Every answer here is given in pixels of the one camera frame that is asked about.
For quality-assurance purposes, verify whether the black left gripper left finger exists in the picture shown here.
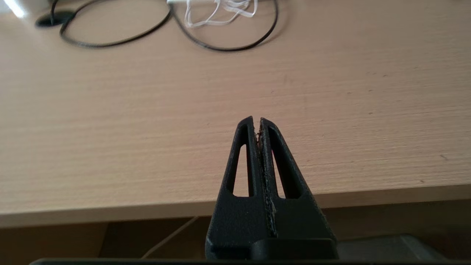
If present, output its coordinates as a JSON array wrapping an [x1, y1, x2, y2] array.
[[205, 116, 275, 260]]

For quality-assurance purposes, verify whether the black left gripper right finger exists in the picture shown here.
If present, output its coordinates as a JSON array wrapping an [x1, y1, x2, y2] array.
[[259, 118, 339, 260]]

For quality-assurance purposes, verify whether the black ethernet cable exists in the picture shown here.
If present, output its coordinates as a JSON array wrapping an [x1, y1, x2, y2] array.
[[51, 0, 279, 52]]

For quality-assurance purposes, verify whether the white adapter cable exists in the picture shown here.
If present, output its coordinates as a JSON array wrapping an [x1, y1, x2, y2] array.
[[167, 0, 258, 29]]

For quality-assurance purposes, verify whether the black round desk grommet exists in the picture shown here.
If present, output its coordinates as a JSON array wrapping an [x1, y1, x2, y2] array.
[[35, 11, 76, 28]]

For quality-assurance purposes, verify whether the thin white cord under desk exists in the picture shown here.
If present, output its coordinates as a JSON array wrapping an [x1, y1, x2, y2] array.
[[142, 216, 199, 259]]

